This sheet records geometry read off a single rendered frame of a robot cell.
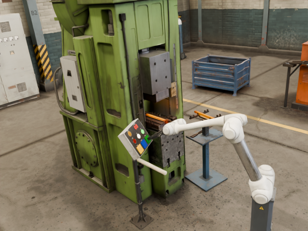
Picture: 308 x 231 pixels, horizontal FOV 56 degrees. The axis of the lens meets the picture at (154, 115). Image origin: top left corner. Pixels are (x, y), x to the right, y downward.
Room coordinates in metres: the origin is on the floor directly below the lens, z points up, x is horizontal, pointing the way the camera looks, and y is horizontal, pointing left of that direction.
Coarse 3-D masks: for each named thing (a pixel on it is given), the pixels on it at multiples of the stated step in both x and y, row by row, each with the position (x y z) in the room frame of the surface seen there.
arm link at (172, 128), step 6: (204, 120) 2.34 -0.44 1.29; (210, 120) 2.32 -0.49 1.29; (216, 120) 2.29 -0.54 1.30; (222, 120) 2.26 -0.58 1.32; (168, 126) 2.30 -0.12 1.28; (174, 126) 2.31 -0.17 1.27; (180, 126) 2.30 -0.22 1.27; (186, 126) 2.29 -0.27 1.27; (192, 126) 2.29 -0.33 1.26; (198, 126) 2.30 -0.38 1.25; (204, 126) 2.31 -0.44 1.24; (168, 132) 2.27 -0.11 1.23; (174, 132) 2.30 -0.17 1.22
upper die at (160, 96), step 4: (160, 92) 2.99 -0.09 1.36; (164, 92) 3.03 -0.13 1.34; (168, 92) 3.07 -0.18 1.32; (144, 96) 3.07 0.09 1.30; (148, 96) 3.02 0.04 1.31; (152, 96) 2.98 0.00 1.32; (156, 96) 2.94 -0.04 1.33; (160, 96) 2.99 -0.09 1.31; (164, 96) 3.02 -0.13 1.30; (168, 96) 3.07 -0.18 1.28; (152, 100) 2.99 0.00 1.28; (156, 100) 2.94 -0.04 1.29
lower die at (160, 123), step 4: (148, 112) 3.33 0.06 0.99; (148, 116) 3.19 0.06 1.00; (160, 116) 3.17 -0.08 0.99; (152, 120) 3.09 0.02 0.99; (156, 120) 3.08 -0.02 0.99; (160, 120) 3.05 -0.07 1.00; (152, 124) 3.01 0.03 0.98; (156, 124) 2.99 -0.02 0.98; (160, 124) 2.98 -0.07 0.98; (164, 124) 3.00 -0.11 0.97; (156, 128) 2.97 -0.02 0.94; (160, 128) 2.96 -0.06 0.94
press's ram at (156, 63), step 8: (144, 56) 2.97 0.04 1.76; (152, 56) 2.94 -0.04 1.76; (160, 56) 3.02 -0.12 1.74; (168, 56) 3.10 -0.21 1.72; (144, 64) 2.96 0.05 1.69; (152, 64) 2.93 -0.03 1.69; (160, 64) 3.01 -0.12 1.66; (168, 64) 3.09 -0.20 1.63; (144, 72) 2.97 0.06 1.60; (152, 72) 2.92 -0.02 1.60; (160, 72) 3.00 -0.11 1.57; (168, 72) 3.09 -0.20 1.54; (144, 80) 2.98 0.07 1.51; (152, 80) 2.92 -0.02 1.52; (160, 80) 3.00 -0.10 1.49; (168, 80) 3.08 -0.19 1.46; (144, 88) 2.99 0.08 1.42; (152, 88) 2.91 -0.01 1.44; (160, 88) 2.99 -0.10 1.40
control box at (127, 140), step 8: (136, 120) 2.67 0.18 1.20; (128, 128) 2.50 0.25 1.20; (144, 128) 2.69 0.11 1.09; (120, 136) 2.42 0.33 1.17; (128, 136) 2.42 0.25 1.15; (136, 136) 2.51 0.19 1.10; (144, 136) 2.60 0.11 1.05; (128, 144) 2.39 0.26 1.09; (136, 144) 2.43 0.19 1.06; (136, 152) 2.36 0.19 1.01
